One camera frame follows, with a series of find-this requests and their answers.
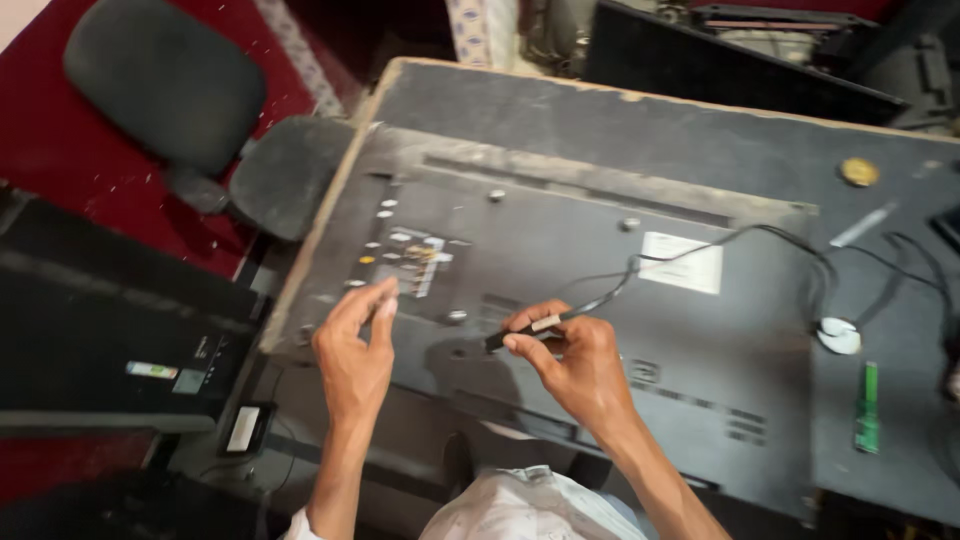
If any person's right hand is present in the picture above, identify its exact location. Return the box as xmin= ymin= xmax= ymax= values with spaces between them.
xmin=501 ymin=299 xmax=639 ymax=444

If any person's left hand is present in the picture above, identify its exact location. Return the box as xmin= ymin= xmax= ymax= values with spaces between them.
xmin=311 ymin=276 xmax=401 ymax=427

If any black cable with plug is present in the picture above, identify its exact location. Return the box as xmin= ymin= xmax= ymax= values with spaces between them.
xmin=483 ymin=223 xmax=840 ymax=355

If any black flat television back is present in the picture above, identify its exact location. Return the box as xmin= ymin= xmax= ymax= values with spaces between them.
xmin=258 ymin=123 xmax=820 ymax=526

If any small black power adapter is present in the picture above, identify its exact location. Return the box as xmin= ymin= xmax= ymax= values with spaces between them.
xmin=216 ymin=401 xmax=277 ymax=459

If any person's white shirt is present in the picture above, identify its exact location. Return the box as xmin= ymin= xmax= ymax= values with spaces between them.
xmin=281 ymin=465 xmax=650 ymax=540

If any black television on floor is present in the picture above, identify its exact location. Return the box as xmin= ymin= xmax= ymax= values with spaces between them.
xmin=0 ymin=187 xmax=275 ymax=436

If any white round tape roll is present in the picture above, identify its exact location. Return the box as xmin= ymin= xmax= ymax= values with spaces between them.
xmin=816 ymin=316 xmax=864 ymax=357

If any black office chair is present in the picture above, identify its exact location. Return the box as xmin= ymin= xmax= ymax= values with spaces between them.
xmin=63 ymin=0 xmax=357 ymax=243

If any green circuit board strip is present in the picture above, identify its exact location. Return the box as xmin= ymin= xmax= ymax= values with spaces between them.
xmin=855 ymin=360 xmax=881 ymax=455

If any grey metal tool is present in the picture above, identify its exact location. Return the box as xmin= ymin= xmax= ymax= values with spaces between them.
xmin=828 ymin=201 xmax=900 ymax=249

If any black television leaning behind table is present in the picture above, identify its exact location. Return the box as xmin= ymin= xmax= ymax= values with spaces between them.
xmin=583 ymin=0 xmax=910 ymax=127

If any red patterned carpet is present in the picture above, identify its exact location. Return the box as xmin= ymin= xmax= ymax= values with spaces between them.
xmin=0 ymin=0 xmax=354 ymax=280

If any round brass cap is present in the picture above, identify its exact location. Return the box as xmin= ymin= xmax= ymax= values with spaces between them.
xmin=838 ymin=156 xmax=882 ymax=189

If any white patterned cloth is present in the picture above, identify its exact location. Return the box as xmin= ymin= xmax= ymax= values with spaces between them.
xmin=446 ymin=0 xmax=520 ymax=70

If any grey electronics clutter behind table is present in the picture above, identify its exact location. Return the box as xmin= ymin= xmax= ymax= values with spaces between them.
xmin=517 ymin=0 xmax=960 ymax=136

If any black cable on table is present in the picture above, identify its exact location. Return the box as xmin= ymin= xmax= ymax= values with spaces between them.
xmin=828 ymin=231 xmax=960 ymax=331

